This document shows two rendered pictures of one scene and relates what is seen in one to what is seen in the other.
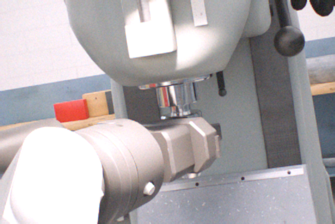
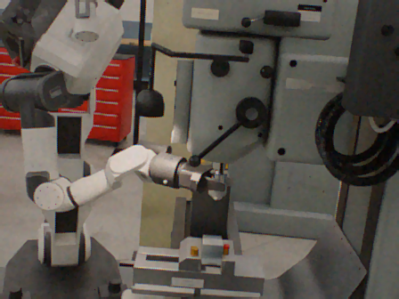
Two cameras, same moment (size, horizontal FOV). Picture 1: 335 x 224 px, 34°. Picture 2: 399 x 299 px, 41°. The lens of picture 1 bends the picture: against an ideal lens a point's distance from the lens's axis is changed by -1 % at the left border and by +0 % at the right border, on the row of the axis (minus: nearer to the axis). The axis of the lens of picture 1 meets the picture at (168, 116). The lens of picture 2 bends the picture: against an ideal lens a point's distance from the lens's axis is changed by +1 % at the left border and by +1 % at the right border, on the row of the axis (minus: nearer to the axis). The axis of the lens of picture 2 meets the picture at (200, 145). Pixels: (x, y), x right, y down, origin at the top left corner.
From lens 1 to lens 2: 1.37 m
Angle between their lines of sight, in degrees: 78
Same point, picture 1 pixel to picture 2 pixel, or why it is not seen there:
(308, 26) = not seen: outside the picture
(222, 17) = (191, 140)
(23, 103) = not seen: outside the picture
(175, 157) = (181, 179)
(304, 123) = (378, 246)
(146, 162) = (165, 173)
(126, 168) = (155, 170)
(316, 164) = (381, 280)
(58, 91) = not seen: outside the picture
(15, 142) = (148, 146)
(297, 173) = (361, 272)
